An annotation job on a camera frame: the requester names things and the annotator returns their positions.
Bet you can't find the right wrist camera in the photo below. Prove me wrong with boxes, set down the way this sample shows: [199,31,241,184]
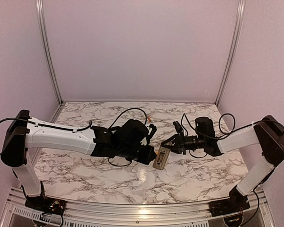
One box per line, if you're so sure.
[173,121,183,135]

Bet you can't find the grey white remote control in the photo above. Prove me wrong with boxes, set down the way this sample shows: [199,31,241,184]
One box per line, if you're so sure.
[152,146,170,170]

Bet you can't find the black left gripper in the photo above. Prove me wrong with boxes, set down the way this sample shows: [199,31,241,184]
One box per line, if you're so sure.
[118,144,157,165]

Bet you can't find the right aluminium frame post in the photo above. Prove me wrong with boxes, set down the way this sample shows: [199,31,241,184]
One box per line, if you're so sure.
[215,0,246,106]

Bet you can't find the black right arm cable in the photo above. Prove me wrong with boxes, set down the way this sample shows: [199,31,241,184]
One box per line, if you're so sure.
[180,113,266,158]

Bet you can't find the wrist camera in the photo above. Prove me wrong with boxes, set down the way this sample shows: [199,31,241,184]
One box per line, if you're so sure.
[148,124,157,139]
[173,121,183,135]

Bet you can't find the aluminium frame post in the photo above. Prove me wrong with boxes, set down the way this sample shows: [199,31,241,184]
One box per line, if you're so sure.
[35,0,63,105]
[215,0,246,106]

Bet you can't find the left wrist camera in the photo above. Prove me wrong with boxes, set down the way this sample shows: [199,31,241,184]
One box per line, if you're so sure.
[148,124,157,139]

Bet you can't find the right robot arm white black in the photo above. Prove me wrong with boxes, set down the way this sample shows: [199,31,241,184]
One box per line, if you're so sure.
[161,115,284,212]

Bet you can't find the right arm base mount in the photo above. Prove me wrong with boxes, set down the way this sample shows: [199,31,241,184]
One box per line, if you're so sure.
[209,187,250,217]

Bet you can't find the left aluminium frame post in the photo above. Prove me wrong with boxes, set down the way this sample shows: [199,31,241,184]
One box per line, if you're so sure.
[35,0,63,105]

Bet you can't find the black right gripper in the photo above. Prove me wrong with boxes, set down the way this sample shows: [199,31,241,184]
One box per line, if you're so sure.
[161,131,206,155]

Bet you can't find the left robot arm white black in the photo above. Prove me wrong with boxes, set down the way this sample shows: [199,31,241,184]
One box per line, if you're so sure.
[0,110,157,210]

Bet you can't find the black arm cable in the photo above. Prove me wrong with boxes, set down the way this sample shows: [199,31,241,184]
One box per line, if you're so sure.
[0,107,154,167]
[180,113,266,158]

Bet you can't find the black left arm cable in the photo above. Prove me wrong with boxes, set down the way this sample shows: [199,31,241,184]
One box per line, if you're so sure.
[0,107,154,167]

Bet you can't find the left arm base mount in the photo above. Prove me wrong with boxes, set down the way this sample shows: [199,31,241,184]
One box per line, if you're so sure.
[21,181,66,216]

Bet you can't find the front aluminium rail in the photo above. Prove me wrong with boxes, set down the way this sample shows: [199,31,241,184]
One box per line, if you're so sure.
[0,188,275,227]

